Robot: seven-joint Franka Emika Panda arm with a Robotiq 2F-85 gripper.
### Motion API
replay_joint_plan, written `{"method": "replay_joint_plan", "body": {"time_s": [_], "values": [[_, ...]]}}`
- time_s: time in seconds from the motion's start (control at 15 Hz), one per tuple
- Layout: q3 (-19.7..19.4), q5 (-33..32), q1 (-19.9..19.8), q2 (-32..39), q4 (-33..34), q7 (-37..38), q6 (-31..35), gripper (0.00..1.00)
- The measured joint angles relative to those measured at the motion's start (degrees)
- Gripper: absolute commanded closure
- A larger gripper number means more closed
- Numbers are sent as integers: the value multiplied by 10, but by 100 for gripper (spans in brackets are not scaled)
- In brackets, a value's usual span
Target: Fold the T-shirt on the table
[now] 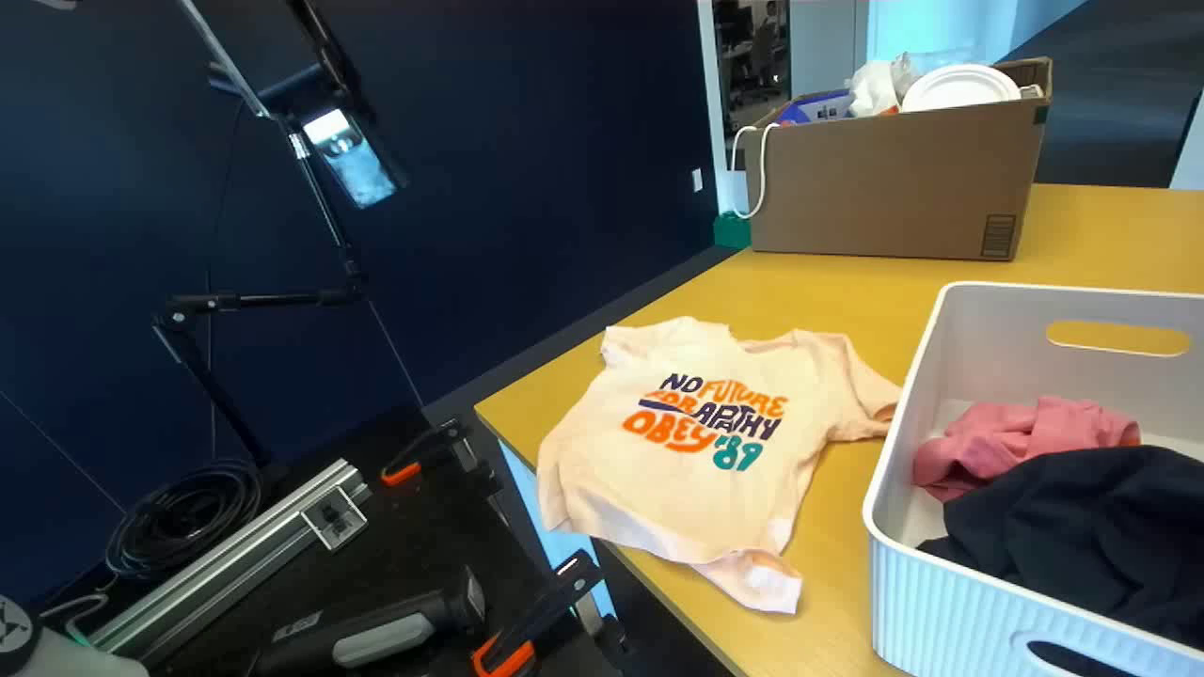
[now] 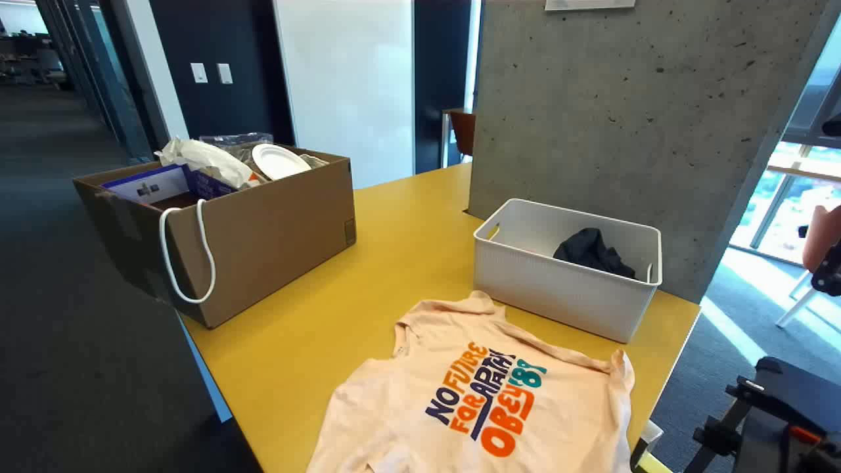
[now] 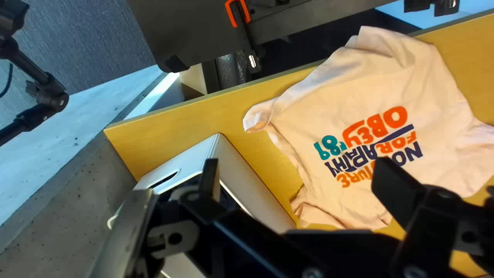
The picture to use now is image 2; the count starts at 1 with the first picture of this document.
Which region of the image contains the peach printed T-shirt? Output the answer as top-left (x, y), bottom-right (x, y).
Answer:
top-left (306, 290), bottom-right (636, 473)

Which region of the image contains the brown chair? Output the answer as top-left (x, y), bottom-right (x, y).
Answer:
top-left (442, 108), bottom-right (476, 169)

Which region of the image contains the white plastic basket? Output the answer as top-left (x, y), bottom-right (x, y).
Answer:
top-left (473, 198), bottom-right (663, 344)

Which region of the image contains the brown cardboard box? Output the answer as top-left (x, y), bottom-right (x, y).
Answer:
top-left (72, 145), bottom-right (357, 330)

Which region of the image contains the white paper plate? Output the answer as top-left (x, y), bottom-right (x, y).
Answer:
top-left (252, 143), bottom-right (312, 181)

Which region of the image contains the dark cloth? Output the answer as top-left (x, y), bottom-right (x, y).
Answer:
top-left (553, 228), bottom-right (637, 280)

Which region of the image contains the clear plastic bag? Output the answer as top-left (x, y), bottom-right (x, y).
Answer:
top-left (198, 132), bottom-right (275, 164)

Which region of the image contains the white plastic bag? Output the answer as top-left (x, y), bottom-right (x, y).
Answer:
top-left (154, 137), bottom-right (261, 190)

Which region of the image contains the blue and white carton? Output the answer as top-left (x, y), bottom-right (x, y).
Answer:
top-left (101, 164), bottom-right (237, 204)

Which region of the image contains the white paper sign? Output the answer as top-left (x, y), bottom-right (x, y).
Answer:
top-left (545, 0), bottom-right (637, 12)

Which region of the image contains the window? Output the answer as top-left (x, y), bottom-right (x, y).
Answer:
top-left (729, 13), bottom-right (841, 267)

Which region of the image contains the white chair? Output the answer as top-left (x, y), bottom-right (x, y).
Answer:
top-left (775, 269), bottom-right (822, 328)

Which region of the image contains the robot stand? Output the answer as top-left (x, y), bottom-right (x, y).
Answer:
top-left (683, 356), bottom-right (841, 473)

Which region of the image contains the person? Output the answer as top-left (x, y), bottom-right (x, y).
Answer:
top-left (802, 204), bottom-right (841, 298)

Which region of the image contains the white rope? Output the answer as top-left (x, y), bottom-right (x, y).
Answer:
top-left (159, 199), bottom-right (217, 305)

